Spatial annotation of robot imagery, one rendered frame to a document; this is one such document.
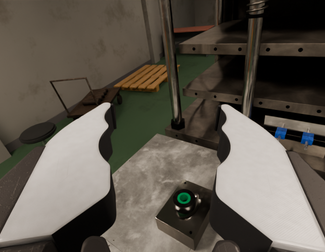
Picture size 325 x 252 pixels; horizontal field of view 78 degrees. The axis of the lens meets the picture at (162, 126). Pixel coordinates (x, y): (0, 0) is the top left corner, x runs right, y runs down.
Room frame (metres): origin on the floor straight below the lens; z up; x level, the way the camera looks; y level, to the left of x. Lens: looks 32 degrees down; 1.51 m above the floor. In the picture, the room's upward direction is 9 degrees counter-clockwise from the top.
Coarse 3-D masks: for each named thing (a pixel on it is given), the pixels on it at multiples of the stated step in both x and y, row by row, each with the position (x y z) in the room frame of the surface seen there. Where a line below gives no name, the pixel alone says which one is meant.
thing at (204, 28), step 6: (174, 30) 6.10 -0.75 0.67; (180, 30) 5.93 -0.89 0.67; (186, 30) 5.76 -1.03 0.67; (192, 30) 5.63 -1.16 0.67; (198, 30) 5.54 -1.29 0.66; (204, 30) 5.46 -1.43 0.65; (174, 36) 6.53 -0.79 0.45; (180, 36) 6.43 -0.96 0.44; (186, 36) 6.33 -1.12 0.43; (192, 36) 6.23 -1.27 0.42
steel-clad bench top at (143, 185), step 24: (168, 144) 0.91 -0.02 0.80; (192, 144) 0.88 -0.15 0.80; (120, 168) 0.78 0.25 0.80; (144, 168) 0.75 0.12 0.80; (168, 168) 0.73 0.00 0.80; (192, 168) 0.70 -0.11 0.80; (216, 168) 0.68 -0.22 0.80; (120, 192) 0.62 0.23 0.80; (144, 192) 0.60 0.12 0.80; (168, 192) 0.58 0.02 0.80; (120, 216) 0.50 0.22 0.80; (144, 216) 0.49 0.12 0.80; (120, 240) 0.41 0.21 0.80; (144, 240) 0.39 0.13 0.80; (168, 240) 0.38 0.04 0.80; (216, 240) 0.36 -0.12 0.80
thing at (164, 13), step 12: (168, 0) 1.09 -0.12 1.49; (216, 0) 1.62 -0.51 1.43; (168, 12) 1.08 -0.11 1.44; (216, 12) 1.62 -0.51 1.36; (168, 24) 1.08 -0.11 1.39; (216, 24) 1.62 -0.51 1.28; (168, 36) 1.08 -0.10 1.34; (168, 48) 1.08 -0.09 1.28; (168, 60) 1.08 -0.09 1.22; (216, 60) 1.61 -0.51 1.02; (168, 72) 1.09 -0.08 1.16; (168, 84) 1.10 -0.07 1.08; (180, 108) 1.09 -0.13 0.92; (180, 120) 1.09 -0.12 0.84
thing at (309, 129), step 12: (264, 120) 0.82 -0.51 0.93; (276, 120) 0.79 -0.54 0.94; (288, 120) 0.75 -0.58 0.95; (300, 120) 0.73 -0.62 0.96; (312, 120) 0.71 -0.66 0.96; (324, 120) 0.70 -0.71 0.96; (288, 132) 0.75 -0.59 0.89; (300, 132) 0.72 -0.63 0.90; (312, 132) 0.69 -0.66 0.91; (324, 132) 0.67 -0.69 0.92; (288, 144) 0.74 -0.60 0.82; (300, 144) 0.71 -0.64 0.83; (312, 144) 0.68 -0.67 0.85; (324, 144) 0.66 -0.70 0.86
